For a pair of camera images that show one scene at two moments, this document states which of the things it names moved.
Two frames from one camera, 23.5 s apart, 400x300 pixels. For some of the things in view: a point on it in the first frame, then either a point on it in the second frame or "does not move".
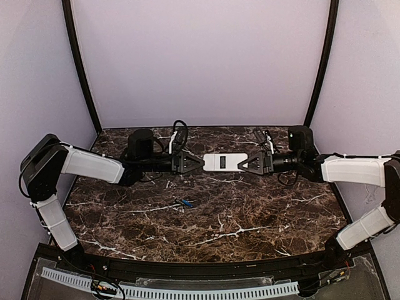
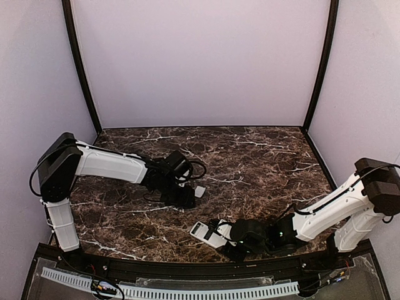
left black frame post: (69, 14) does not move
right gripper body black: (268, 162) to (229, 245)
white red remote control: (224, 162) to (199, 231)
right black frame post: (322, 72) does not move
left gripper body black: (178, 161) to (183, 197)
